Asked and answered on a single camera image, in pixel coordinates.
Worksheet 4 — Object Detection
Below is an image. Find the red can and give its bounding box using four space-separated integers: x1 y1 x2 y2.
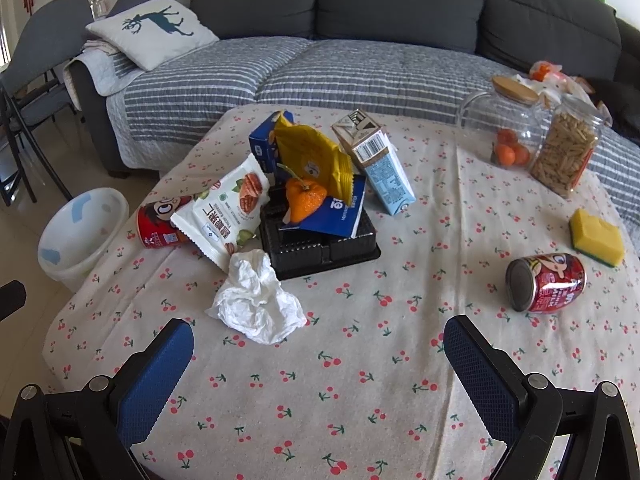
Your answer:
137 196 193 248
506 252 587 314

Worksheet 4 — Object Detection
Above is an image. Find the yellow green sponge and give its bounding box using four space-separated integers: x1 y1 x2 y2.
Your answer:
568 208 625 268

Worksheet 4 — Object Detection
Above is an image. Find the white tissue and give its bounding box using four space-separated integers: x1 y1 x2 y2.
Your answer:
205 249 307 344

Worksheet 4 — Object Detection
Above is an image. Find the white nut snack packet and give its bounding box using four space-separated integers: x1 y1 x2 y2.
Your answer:
170 154 270 272

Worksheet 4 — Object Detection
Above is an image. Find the blue tissue box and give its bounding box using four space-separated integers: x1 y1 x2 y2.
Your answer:
280 174 367 238

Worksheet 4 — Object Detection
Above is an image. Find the orange tangerine with stem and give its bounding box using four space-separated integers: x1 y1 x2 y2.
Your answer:
277 164 328 224

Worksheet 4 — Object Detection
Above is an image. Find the light blue milk carton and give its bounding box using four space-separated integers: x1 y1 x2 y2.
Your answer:
332 110 416 216

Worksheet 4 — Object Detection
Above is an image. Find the blue cracker box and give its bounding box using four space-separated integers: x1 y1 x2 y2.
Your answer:
248 110 294 177

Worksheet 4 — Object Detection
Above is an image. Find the yellow snack bag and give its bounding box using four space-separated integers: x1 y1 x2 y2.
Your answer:
273 112 354 205

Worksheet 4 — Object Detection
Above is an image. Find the white plastic trash bin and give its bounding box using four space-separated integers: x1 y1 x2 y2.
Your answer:
37 188 129 292

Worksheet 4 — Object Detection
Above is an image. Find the black plastic food tray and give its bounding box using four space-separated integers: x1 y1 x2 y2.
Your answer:
259 186 382 281

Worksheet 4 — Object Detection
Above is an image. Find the glass jar with sticks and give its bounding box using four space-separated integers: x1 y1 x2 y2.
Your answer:
530 96 605 198

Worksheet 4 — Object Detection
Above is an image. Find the cherry print tablecloth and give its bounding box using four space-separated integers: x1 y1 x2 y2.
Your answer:
42 115 639 479

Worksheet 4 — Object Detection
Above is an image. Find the glass jar with tangerines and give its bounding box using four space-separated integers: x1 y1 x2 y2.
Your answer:
456 76 544 171

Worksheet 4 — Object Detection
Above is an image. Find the grey striped quilt cover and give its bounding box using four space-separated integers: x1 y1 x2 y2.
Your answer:
63 37 515 174

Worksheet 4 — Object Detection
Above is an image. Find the grey folding chair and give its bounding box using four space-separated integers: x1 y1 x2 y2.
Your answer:
1 0 92 205

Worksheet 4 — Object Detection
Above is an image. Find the bag of snacks on sofa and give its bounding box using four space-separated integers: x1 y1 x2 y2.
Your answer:
513 61 613 127

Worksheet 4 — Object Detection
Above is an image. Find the white deer print pillow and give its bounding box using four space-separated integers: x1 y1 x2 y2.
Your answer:
86 0 219 72

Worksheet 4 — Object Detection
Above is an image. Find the dark grey sofa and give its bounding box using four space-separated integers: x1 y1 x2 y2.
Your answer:
67 0 640 179

